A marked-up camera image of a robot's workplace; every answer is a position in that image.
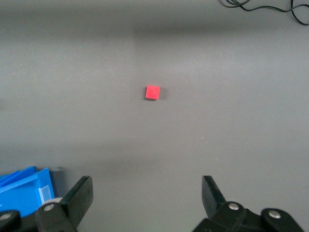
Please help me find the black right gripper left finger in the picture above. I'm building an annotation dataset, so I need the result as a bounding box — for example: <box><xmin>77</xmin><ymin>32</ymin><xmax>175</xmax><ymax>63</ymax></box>
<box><xmin>0</xmin><ymin>175</ymin><xmax>94</xmax><ymax>232</ymax></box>

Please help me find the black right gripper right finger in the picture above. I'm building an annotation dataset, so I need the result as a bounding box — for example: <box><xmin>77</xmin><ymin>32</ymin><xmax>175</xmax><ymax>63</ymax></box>
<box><xmin>192</xmin><ymin>175</ymin><xmax>305</xmax><ymax>232</ymax></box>

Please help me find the red cube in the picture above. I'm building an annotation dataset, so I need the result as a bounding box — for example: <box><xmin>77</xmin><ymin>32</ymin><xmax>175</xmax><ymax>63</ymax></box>
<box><xmin>145</xmin><ymin>85</ymin><xmax>161</xmax><ymax>100</ymax></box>

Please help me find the blue plastic box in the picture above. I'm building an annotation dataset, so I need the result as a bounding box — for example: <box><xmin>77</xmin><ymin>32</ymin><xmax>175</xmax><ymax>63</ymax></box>
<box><xmin>0</xmin><ymin>165</ymin><xmax>55</xmax><ymax>218</ymax></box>

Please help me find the black cable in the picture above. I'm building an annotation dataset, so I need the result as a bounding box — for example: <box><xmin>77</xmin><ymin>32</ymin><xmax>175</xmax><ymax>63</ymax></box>
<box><xmin>218</xmin><ymin>0</ymin><xmax>309</xmax><ymax>26</ymax></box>

